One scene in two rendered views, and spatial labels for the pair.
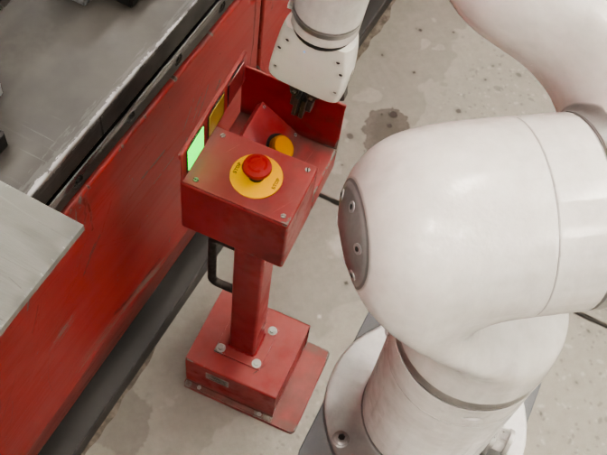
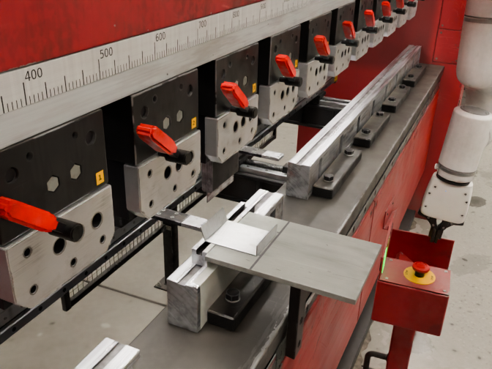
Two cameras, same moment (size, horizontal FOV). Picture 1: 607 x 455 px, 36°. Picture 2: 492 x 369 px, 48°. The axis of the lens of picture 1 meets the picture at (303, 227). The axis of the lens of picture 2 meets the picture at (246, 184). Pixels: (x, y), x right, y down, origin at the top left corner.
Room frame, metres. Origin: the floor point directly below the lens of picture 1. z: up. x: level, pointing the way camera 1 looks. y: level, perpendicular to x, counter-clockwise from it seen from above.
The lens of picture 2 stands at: (-0.42, 0.40, 1.52)
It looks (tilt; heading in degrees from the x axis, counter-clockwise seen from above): 26 degrees down; 5
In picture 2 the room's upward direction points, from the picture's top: 2 degrees clockwise
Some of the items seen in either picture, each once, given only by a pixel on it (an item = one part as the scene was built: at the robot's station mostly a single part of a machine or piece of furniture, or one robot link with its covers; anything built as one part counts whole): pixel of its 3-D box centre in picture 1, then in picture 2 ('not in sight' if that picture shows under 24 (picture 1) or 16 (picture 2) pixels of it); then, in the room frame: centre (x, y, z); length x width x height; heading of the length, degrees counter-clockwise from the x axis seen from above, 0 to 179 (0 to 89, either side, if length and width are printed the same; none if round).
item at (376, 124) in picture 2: not in sight; (373, 128); (1.39, 0.12, 0.89); 0.30 x 0.05 x 0.03; 160
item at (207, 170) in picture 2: not in sight; (220, 167); (0.46, 0.51, 1.13); 0.10 x 0.02 x 0.10; 160
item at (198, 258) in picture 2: not in sight; (225, 231); (0.48, 0.51, 0.99); 0.20 x 0.03 x 0.03; 160
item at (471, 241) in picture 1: (470, 266); not in sight; (0.30, -0.11, 1.30); 0.19 x 0.12 x 0.24; 108
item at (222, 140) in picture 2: not in sight; (215, 99); (0.44, 0.52, 1.26); 0.15 x 0.09 x 0.17; 160
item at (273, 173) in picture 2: not in sight; (200, 167); (1.15, 0.67, 0.81); 0.64 x 0.08 x 0.14; 70
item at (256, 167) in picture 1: (256, 171); (419, 271); (0.69, 0.07, 0.79); 0.04 x 0.04 x 0.04
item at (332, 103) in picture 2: not in sight; (287, 104); (1.86, 0.42, 0.81); 0.64 x 0.08 x 0.14; 70
